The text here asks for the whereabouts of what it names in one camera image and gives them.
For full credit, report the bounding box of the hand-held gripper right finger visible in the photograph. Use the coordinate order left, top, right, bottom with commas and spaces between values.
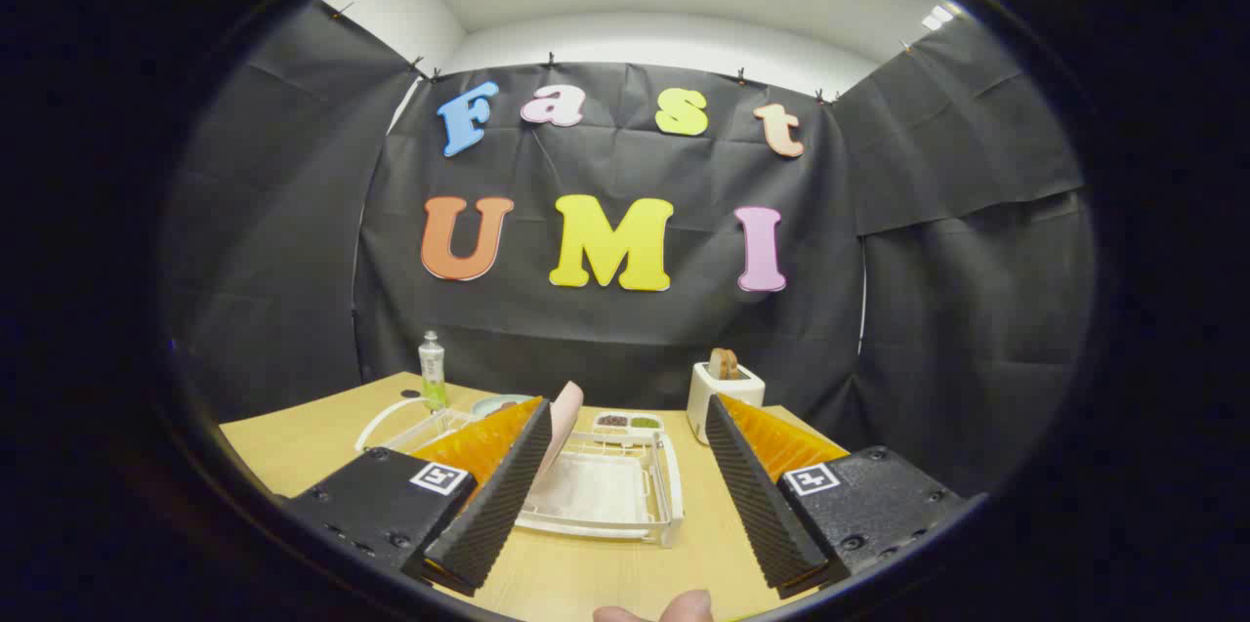
705, 394, 968, 601

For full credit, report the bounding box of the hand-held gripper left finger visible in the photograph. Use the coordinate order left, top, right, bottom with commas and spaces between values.
283, 395, 555, 599

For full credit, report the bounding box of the white wire dish rack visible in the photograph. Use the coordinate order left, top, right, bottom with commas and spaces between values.
354, 395, 685, 548

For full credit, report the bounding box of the pink plate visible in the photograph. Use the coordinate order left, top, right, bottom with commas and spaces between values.
532, 381, 585, 486

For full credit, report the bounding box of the teal plate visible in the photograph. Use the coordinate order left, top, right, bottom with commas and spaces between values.
472, 394, 533, 420

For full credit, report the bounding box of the white toaster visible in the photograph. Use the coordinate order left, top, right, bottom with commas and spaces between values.
687, 361, 766, 445

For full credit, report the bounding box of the clear bottle with green liquid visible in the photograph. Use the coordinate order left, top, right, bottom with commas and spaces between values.
419, 330, 449, 411

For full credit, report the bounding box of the white two-compartment condiment tray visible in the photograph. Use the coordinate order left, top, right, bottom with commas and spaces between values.
593, 411, 666, 437

